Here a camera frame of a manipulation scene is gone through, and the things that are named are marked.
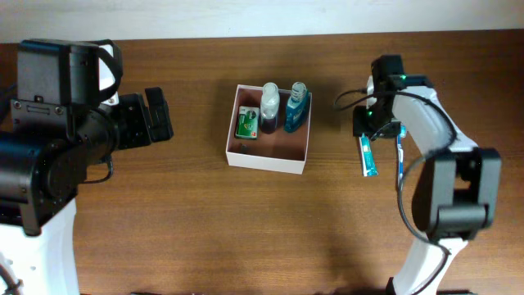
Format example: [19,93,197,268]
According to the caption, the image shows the blue white toothbrush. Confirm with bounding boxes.
[395,125,407,187]

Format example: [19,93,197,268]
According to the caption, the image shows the teal white toothpaste tube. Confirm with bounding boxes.
[359,134,378,177]

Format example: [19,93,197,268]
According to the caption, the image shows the teal mouthwash bottle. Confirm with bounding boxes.
[284,82,309,133]

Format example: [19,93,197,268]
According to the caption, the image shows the green Dettol soap box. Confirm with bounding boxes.
[235,106,260,140]

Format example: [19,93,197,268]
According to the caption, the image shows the clear dark liquid bottle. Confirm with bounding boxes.
[260,82,280,134]

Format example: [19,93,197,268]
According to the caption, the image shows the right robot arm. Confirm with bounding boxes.
[353,55,502,294]

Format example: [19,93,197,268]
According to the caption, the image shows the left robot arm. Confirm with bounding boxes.
[1,39,174,294]

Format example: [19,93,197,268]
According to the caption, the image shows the white cardboard box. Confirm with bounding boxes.
[225,84,311,175]

